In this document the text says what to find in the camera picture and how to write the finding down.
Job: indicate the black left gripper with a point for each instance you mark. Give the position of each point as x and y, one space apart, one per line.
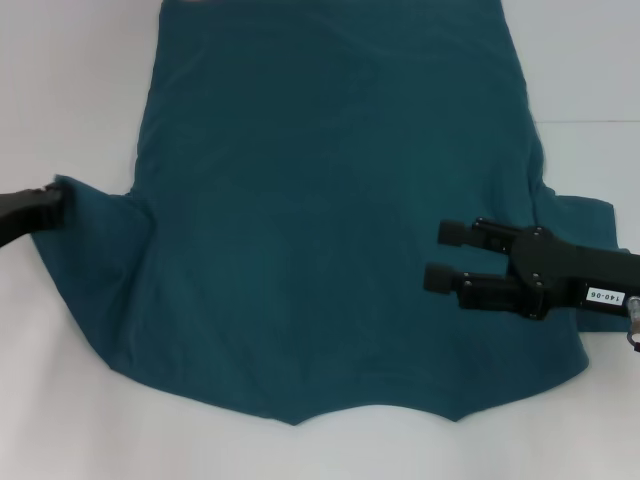
22 212

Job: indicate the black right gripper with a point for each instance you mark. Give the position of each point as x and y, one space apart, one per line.
575 270

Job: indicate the teal blue t-shirt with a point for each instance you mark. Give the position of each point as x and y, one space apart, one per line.
320 200

